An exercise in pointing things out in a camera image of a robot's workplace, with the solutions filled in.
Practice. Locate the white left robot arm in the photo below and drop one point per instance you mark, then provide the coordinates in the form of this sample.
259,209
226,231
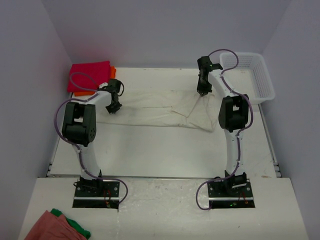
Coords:
79,127

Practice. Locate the folded pink t shirt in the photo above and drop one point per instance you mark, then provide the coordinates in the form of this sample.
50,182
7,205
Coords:
88,76

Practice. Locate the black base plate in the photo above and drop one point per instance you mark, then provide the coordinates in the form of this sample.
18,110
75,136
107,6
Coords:
96,194
222,197

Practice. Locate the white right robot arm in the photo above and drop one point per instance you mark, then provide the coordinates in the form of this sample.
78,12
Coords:
233,117

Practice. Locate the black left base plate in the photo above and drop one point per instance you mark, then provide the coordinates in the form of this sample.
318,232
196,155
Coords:
96,194

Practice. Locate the white t shirt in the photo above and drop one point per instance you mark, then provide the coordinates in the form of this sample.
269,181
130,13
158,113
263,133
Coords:
164,108

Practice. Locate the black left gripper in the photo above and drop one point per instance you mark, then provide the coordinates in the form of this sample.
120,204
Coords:
114,109

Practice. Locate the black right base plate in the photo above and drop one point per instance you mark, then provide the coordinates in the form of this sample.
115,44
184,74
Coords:
222,197

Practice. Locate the salmon pink cloth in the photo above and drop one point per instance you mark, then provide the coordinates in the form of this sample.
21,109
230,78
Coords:
51,227

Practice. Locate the white plastic basket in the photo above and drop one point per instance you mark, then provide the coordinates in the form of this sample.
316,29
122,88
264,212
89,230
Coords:
250,76

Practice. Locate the folded orange t shirt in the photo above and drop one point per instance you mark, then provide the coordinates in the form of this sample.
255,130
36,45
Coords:
90,93

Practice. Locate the green cloth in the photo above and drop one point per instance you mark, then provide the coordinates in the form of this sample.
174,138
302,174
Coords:
72,223

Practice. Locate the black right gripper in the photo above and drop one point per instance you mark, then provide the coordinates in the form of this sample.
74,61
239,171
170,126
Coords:
202,91

